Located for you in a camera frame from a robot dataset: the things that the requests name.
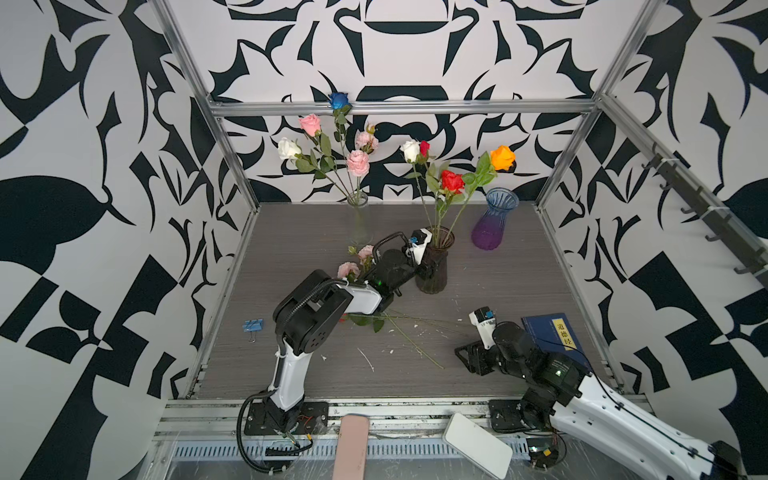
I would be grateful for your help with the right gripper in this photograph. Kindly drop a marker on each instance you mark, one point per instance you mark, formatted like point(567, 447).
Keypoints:
point(475, 354)

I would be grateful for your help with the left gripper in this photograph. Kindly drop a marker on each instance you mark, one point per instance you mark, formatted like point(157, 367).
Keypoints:
point(425, 269)

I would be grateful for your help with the clear glass vase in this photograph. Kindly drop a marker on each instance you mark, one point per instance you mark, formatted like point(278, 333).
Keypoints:
point(358, 219)

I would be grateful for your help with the maroon glass vase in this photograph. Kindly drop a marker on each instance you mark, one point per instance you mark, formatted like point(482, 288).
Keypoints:
point(434, 277)

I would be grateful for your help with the blue purple glass vase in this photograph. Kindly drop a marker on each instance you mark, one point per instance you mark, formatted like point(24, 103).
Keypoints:
point(488, 232)

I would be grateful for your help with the large pink peony flower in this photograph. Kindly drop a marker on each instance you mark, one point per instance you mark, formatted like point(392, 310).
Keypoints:
point(358, 165)

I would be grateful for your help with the pink rose flower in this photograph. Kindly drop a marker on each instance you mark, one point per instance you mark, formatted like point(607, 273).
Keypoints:
point(321, 144)

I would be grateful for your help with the blue rose flower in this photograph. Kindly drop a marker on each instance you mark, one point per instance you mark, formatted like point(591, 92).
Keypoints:
point(340, 105)

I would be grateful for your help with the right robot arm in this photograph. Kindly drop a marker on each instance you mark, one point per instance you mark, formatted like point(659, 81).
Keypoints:
point(565, 397)

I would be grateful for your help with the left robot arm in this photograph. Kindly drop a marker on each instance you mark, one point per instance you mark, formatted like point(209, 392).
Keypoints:
point(305, 319)

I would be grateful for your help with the blue book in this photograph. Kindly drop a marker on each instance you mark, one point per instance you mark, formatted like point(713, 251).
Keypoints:
point(553, 333)

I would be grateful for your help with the circuit board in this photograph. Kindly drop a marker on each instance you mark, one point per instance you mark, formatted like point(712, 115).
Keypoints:
point(545, 451)

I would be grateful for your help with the white phone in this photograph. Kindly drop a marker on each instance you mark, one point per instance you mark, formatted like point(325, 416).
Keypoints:
point(477, 445)

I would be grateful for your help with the small pink flower sprig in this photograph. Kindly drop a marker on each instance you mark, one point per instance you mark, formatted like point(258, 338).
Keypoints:
point(365, 140)

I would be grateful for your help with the blue binder clip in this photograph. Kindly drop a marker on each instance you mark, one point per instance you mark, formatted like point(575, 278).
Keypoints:
point(251, 327)

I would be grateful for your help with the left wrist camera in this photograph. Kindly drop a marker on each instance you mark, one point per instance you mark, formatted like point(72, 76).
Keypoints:
point(417, 245)

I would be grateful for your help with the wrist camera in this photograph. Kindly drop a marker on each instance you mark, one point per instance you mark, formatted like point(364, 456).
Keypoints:
point(417, 245)
point(484, 320)

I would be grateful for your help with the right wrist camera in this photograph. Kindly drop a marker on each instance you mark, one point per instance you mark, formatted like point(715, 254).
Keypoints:
point(484, 320)

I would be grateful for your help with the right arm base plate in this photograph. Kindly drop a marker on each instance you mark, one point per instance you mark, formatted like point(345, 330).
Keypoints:
point(506, 416)

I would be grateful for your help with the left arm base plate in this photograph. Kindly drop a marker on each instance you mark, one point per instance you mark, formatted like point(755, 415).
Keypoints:
point(305, 418)

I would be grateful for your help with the wall hook rail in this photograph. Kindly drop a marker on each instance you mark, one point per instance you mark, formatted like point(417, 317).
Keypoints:
point(700, 203)

